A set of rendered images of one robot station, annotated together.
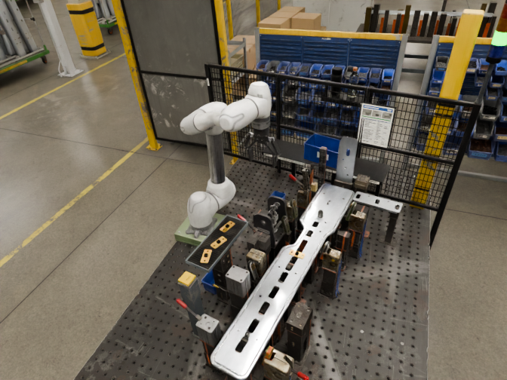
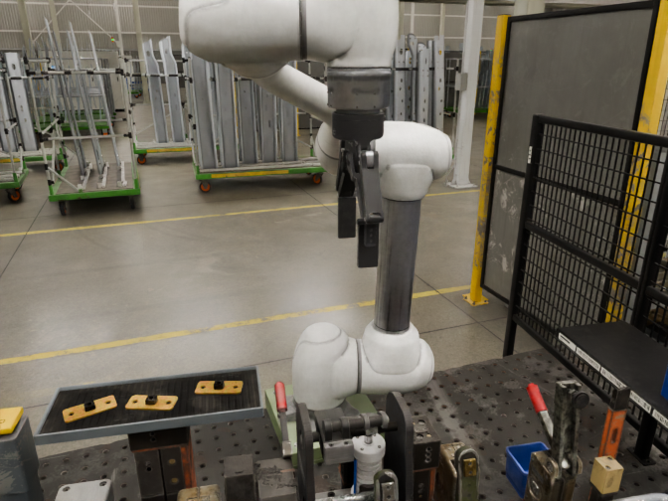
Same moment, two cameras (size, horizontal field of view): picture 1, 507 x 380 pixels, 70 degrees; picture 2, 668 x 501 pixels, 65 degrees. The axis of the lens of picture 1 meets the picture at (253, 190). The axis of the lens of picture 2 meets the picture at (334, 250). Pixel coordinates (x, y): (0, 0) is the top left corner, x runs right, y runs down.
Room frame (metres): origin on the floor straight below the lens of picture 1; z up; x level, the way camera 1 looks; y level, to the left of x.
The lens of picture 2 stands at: (0.99, -0.59, 1.73)
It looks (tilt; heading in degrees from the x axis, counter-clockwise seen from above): 20 degrees down; 46
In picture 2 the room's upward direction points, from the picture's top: straight up
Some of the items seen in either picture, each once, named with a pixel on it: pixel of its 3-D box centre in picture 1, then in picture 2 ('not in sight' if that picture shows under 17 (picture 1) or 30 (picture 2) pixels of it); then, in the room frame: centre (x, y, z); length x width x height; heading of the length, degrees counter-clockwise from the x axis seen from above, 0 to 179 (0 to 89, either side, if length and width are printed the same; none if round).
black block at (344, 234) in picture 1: (342, 250); not in sight; (1.46, -0.50, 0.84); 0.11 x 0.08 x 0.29; 58
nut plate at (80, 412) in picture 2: (206, 255); (89, 406); (1.21, 0.25, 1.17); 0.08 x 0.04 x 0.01; 169
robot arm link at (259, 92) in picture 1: (257, 100); (349, 6); (1.54, -0.05, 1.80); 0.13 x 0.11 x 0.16; 139
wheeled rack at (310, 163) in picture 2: not in sight; (256, 122); (5.52, 5.75, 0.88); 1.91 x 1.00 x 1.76; 153
